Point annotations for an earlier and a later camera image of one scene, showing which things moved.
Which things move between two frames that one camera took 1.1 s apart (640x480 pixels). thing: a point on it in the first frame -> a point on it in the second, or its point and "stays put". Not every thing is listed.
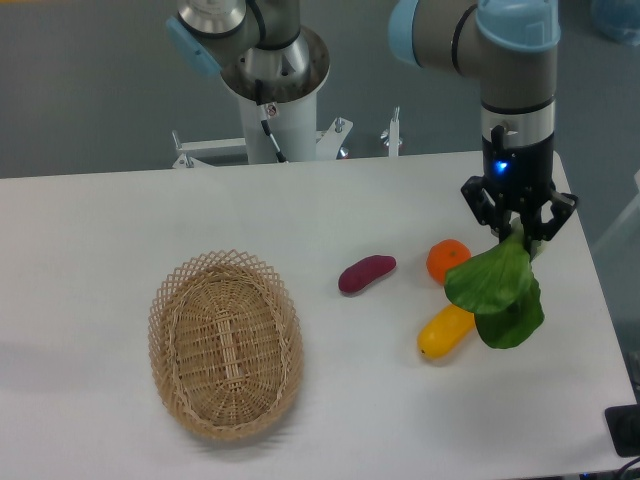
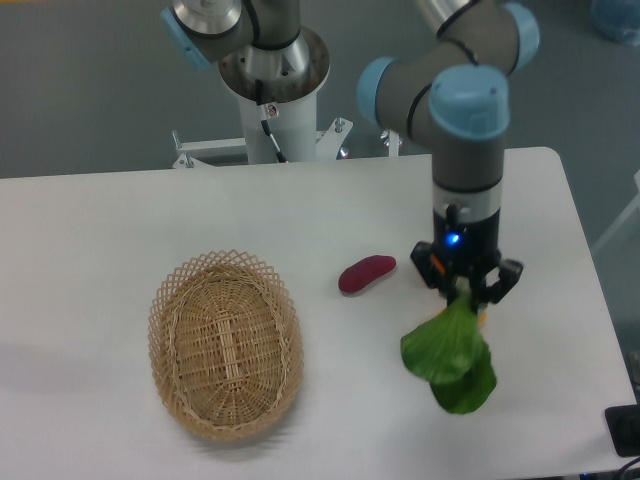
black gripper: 520,178 -> 466,249
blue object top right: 617,19 stays put
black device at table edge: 624,427 stays put
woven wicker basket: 227,345 stays put
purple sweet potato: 364,271 stays put
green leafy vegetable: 498,286 -> 448,351
